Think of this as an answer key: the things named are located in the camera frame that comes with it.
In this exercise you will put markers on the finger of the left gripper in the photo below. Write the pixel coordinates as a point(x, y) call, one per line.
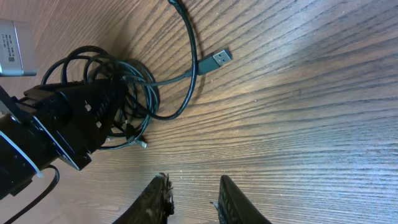
point(104, 95)

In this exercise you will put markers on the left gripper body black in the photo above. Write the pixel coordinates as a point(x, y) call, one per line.
point(68, 120)

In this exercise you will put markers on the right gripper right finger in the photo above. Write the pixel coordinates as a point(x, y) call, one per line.
point(234, 207)

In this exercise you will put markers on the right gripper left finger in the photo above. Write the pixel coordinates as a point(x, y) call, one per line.
point(154, 205)

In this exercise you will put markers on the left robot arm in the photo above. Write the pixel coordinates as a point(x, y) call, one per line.
point(25, 149)

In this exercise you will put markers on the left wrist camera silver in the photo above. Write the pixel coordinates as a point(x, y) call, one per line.
point(17, 50)

